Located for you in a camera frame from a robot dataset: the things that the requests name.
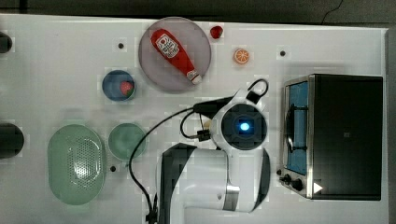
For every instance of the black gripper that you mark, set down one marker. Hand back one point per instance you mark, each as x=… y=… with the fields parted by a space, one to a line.
x=203 y=135

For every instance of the yellow peeled banana toy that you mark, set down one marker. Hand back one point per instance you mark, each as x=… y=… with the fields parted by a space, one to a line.
x=207 y=124

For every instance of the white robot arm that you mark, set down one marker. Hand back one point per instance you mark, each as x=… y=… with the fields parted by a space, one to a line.
x=234 y=176

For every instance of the green mug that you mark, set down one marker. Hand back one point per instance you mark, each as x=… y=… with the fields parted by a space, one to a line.
x=124 y=138

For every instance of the grey round plate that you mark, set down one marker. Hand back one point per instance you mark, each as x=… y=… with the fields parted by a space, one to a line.
x=159 y=71

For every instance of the orange slice toy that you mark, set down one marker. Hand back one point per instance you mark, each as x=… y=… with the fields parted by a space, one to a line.
x=241 y=56

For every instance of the pink strawberry toy in bowl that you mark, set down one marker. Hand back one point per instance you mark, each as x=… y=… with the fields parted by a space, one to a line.
x=127 y=88

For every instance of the blue bowl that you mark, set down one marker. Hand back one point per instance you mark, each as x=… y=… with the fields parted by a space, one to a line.
x=111 y=85

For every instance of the red strawberry toy on table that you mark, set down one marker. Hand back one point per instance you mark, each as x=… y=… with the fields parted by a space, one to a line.
x=216 y=32

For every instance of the red ketchup bottle toy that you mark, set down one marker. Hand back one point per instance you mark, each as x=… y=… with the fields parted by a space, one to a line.
x=173 y=52

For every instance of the silver black toaster oven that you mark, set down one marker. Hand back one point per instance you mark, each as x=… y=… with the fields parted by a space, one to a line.
x=333 y=137

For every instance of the green perforated colander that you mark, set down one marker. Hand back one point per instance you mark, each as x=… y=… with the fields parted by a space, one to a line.
x=77 y=164

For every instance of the black cylinder cup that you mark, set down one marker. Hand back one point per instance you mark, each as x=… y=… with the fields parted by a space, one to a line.
x=5 y=43

